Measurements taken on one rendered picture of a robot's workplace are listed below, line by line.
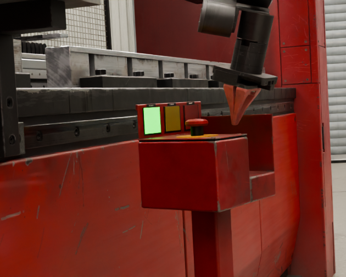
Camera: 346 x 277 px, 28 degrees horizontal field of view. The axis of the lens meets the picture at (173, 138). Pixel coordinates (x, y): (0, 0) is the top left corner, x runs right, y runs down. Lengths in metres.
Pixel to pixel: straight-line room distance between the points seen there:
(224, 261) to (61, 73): 0.53
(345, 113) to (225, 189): 7.47
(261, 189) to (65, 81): 0.49
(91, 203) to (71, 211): 0.08
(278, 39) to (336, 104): 5.52
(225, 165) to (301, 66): 1.95
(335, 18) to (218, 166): 7.54
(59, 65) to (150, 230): 0.40
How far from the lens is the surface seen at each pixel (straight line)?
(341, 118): 8.56
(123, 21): 8.80
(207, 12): 1.20
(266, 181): 1.24
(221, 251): 1.22
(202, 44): 3.17
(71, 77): 1.46
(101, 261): 1.31
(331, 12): 8.61
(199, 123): 1.16
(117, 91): 1.37
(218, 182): 1.10
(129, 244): 1.42
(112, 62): 1.64
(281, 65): 3.06
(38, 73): 1.83
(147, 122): 1.20
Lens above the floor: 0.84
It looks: 3 degrees down
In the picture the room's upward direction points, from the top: 3 degrees counter-clockwise
